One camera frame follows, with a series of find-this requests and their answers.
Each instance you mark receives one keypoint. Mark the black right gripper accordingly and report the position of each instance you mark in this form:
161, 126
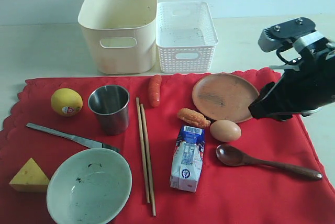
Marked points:
309, 88

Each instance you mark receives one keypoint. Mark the round brown wooden plate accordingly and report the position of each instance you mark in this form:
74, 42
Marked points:
224, 96

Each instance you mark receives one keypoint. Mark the brown egg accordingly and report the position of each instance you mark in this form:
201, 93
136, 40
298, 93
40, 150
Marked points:
225, 130

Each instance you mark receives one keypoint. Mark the dark wooden spoon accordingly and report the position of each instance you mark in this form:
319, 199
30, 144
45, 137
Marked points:
231, 156

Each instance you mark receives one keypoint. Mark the orange fried nugget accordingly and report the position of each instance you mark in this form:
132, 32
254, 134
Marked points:
193, 118

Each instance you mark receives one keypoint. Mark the small milk carton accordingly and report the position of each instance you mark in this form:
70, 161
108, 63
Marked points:
188, 158

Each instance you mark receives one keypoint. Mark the red sausage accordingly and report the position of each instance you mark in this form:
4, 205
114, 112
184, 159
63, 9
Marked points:
154, 94

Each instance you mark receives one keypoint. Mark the red scalloped table cloth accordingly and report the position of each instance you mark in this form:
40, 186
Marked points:
245, 194

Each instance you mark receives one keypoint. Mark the white perforated plastic basket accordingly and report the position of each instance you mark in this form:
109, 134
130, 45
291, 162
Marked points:
185, 36

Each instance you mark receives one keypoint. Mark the left wooden chopstick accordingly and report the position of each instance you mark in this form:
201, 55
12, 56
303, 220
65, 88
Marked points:
143, 152

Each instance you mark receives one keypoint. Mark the stainless steel cup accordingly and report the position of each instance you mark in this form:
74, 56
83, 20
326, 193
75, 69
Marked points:
110, 103

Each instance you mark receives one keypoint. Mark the cream plastic tub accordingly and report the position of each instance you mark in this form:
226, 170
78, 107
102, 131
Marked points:
120, 34

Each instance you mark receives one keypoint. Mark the metal table knife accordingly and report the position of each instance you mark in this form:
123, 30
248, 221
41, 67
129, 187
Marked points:
80, 140

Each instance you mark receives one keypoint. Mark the pale green ceramic bowl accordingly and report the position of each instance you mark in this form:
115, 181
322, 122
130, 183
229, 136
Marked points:
91, 186

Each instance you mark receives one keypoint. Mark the yellow lemon with sticker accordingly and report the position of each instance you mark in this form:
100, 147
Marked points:
66, 102

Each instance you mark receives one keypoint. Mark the yellow cheese wedge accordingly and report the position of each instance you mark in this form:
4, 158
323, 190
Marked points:
30, 178

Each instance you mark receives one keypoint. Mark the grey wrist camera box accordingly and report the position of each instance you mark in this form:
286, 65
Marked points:
297, 33

